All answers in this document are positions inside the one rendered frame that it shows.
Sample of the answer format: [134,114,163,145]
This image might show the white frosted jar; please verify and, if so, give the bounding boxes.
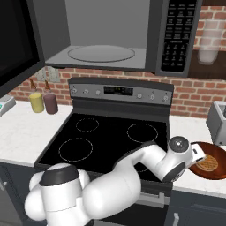
[196,17,226,66]

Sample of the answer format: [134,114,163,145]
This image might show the silver oven door handle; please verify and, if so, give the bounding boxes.
[138,192,172,207]

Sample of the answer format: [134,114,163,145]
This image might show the brown bowl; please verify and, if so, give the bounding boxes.
[188,141,226,181]

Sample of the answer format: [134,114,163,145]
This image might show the dark grey base cabinet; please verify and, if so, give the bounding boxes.
[0,161,41,226]
[163,188,226,226]

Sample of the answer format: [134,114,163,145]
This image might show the yellow squeeze bottle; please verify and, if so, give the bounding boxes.
[28,79,45,114]

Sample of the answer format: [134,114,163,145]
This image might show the golden round waffle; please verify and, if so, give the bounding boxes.
[195,154,220,173]

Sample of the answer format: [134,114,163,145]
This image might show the grey microwave oven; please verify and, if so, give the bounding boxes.
[26,0,204,79]

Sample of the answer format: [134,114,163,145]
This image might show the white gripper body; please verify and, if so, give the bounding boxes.
[191,141,207,165]

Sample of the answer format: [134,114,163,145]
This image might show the dark wooden shelf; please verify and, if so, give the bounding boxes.
[187,0,226,80]

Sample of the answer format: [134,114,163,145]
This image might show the dark red squeeze bottle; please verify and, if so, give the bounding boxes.
[42,80,59,116]

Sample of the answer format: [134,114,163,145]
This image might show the glass microwave turntable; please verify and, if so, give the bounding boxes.
[67,44,137,64]

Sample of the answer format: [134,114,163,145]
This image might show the silver toaster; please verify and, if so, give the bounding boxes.
[205,100,226,147]

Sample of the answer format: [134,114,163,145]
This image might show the black electric stove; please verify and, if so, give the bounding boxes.
[33,76,176,226]

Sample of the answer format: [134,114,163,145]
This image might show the white kitchen scale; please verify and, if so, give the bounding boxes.
[0,94,18,117]

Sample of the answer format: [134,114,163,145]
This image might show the black microwave door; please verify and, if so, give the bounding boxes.
[0,0,46,99]

